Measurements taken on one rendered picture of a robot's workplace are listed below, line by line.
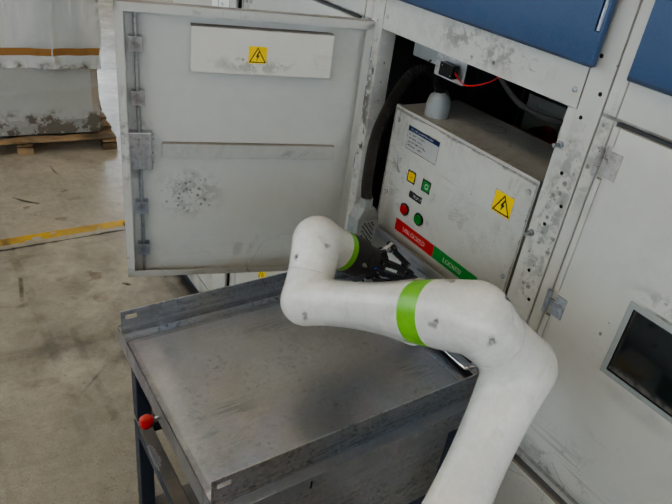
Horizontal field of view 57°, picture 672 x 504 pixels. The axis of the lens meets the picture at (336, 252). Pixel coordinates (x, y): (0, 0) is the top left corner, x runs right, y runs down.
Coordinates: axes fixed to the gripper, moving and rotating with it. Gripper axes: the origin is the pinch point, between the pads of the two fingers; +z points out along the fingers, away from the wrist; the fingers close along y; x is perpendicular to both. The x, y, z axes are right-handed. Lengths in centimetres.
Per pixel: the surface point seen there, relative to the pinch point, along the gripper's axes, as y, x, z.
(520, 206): -29.0, 20.6, -8.5
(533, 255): -21.9, 30.3, -9.6
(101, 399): 118, -95, 3
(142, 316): 42, -29, -44
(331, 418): 32.2, 17.9, -19.4
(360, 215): -5.7, -20.1, -6.2
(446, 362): 13.5, 15.3, 13.1
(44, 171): 106, -312, 26
